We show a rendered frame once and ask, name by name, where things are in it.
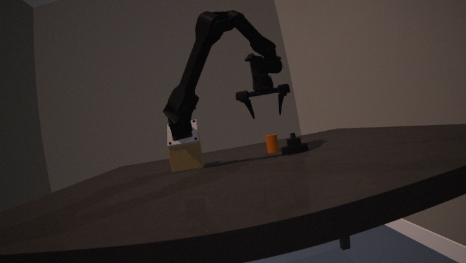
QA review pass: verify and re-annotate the orange cylinder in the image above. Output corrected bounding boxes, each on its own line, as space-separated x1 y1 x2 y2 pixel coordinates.
265 134 279 154

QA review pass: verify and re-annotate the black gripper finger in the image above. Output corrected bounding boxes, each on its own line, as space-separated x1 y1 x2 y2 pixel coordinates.
240 99 255 119
278 93 287 115

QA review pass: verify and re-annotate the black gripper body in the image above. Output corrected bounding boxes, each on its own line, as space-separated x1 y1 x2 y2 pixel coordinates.
236 71 290 100

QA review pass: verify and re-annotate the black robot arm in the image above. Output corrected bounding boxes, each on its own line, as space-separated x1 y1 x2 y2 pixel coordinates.
163 10 282 141

